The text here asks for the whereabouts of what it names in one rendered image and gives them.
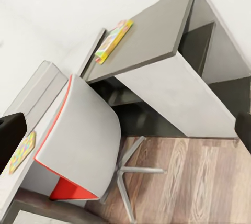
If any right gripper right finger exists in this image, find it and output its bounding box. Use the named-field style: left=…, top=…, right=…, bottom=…
left=234, top=112, right=251, bottom=154

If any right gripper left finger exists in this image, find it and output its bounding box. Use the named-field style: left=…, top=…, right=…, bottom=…
left=0, top=112, right=27, bottom=174

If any board game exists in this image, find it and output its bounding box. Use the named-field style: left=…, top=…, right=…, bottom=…
left=95, top=19, right=132, bottom=64

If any jigsaw puzzle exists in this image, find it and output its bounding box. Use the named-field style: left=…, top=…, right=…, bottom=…
left=9, top=130, right=35, bottom=175

